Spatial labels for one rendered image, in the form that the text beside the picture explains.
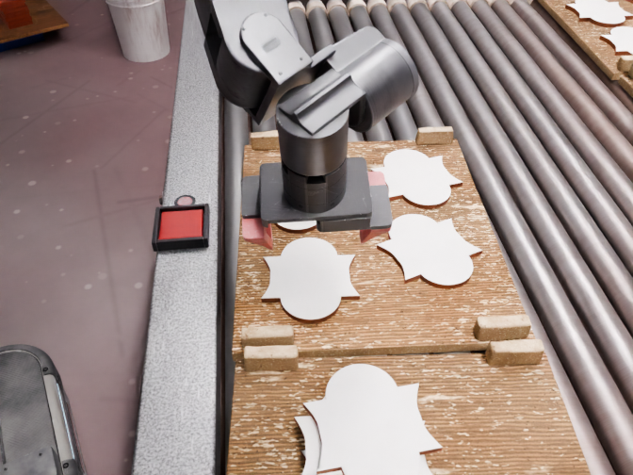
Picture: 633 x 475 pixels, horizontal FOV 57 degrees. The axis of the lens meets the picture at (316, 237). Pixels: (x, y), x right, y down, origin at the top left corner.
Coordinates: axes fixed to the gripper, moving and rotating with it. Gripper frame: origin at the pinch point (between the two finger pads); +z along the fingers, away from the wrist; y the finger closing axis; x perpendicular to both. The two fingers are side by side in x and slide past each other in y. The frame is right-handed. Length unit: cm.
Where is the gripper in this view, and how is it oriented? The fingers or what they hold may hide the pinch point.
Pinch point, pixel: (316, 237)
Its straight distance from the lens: 62.4
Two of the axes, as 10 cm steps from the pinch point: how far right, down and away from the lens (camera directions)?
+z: 0.2, 5.1, 8.6
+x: 0.7, 8.6, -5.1
